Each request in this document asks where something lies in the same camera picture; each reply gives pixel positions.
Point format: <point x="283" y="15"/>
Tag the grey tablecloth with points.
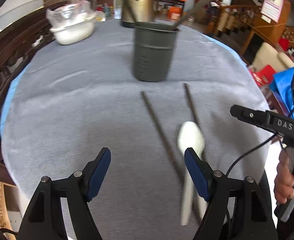
<point x="74" y="100"/>

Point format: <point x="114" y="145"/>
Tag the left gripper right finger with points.
<point x="215" y="185"/>

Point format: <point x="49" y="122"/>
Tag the bronze electric kettle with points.
<point x="142" y="9"/>

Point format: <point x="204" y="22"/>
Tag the white plastic spoon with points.
<point x="190" y="142"/>

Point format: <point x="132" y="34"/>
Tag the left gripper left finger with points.
<point x="83" y="185"/>

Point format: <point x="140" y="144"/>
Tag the wooden stair railing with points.
<point x="227" y="19"/>

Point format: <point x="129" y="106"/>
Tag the dark carved wooden sideboard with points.
<point x="19" y="42"/>

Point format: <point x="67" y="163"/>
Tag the dark chopstick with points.
<point x="202" y="203"/>
<point x="168" y="149"/>
<point x="126" y="3"/>
<point x="190" y="12"/>

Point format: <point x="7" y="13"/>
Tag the wall calendar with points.
<point x="271" y="10"/>

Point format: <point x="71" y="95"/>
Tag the red child chair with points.
<point x="264" y="76"/>

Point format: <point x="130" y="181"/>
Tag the cream sofa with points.
<point x="268" y="55"/>

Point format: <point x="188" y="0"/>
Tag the person right hand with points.
<point x="284" y="181"/>

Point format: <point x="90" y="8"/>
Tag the dark metal utensil holder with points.
<point x="153" y="51"/>

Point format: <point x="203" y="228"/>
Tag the white bowl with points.
<point x="74" y="33"/>

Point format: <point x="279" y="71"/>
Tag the dark wooden side table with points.
<point x="172" y="9"/>

